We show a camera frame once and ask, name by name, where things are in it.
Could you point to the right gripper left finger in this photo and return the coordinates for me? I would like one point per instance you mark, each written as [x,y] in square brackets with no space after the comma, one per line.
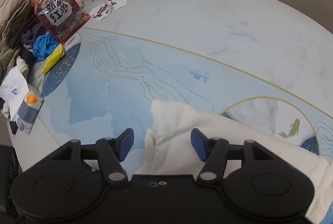
[123,144]

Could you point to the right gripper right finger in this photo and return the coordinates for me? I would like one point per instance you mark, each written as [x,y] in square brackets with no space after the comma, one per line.
[201,144]

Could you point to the beige clothes pile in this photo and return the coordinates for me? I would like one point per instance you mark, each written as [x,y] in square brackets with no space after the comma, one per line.
[16,17]

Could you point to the yellow packet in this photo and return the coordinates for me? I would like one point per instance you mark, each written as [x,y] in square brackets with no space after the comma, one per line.
[53,59]

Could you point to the white plastic bag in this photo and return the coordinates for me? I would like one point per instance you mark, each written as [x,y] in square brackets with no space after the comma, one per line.
[14,88]

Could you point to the blue crumpled cloth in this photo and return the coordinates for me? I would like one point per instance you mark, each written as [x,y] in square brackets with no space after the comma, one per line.
[44,46]

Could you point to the white paper with seed shells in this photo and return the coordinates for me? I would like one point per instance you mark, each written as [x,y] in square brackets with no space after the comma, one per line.
[105,8]

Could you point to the red dates snack bag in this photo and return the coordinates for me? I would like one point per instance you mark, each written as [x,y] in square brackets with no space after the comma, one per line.
[62,18]

